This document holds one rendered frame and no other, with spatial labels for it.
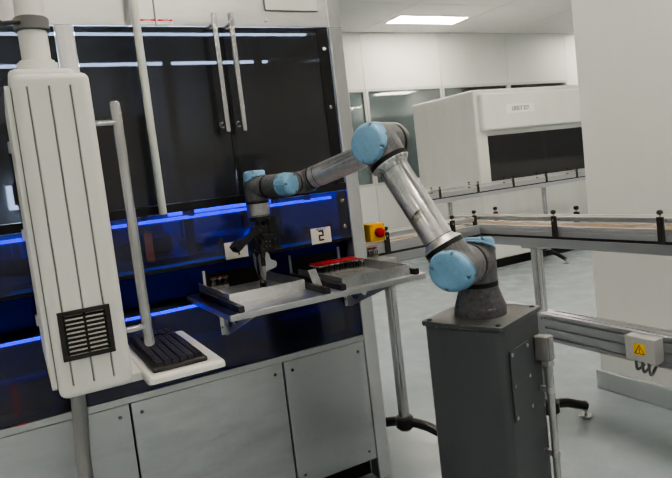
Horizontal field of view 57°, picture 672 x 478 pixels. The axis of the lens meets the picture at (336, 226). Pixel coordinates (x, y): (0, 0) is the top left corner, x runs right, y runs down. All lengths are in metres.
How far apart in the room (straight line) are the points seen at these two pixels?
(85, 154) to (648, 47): 2.38
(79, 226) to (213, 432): 1.04
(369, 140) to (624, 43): 1.71
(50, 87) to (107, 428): 1.14
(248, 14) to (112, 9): 0.46
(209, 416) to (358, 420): 0.61
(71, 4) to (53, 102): 0.68
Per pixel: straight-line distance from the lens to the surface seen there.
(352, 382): 2.50
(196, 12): 2.27
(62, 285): 1.55
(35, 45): 1.80
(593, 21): 3.28
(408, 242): 2.69
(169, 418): 2.26
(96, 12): 2.20
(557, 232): 2.63
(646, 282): 3.20
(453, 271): 1.66
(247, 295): 1.96
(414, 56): 8.47
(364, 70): 8.00
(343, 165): 1.97
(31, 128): 1.55
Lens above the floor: 1.25
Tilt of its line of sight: 5 degrees down
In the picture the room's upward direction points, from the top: 7 degrees counter-clockwise
